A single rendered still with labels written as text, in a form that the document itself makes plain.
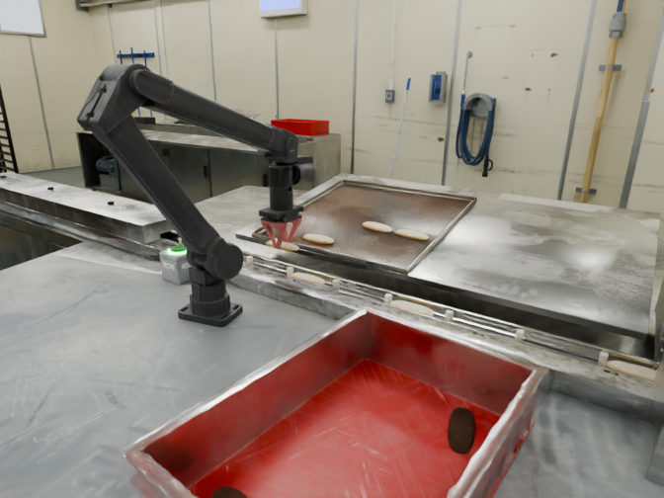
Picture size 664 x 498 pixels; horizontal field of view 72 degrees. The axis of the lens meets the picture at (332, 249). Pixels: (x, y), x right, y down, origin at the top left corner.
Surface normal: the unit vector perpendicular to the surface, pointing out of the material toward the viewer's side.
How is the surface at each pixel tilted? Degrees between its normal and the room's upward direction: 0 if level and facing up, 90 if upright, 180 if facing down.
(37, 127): 90
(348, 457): 0
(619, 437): 0
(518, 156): 90
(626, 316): 10
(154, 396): 0
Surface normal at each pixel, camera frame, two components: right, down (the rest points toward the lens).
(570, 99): -0.56, 0.26
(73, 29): 0.83, 0.19
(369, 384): 0.01, -0.95
